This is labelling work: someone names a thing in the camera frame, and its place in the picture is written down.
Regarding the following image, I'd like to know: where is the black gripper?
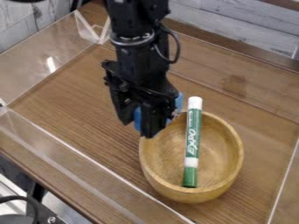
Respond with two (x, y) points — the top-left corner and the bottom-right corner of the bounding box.
(102, 33), (179, 138)

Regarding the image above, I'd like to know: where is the green Expo marker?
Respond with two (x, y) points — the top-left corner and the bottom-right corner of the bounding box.
(182, 96), (203, 188)

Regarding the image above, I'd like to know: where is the brown wooden bowl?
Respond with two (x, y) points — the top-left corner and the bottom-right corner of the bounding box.
(139, 112), (245, 204)

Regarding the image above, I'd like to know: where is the black metal bracket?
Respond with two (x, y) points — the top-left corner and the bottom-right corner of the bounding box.
(26, 203), (68, 224)

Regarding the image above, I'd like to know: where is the blue foam block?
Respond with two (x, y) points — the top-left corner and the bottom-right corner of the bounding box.
(134, 92), (183, 133)

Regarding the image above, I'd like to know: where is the clear acrylic tray wall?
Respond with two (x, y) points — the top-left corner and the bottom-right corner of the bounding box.
(0, 17), (299, 224)

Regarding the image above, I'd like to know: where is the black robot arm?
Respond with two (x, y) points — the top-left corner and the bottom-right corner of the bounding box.
(102, 0), (183, 138)

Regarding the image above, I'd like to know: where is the black cable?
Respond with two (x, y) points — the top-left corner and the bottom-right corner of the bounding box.
(0, 195), (43, 224)

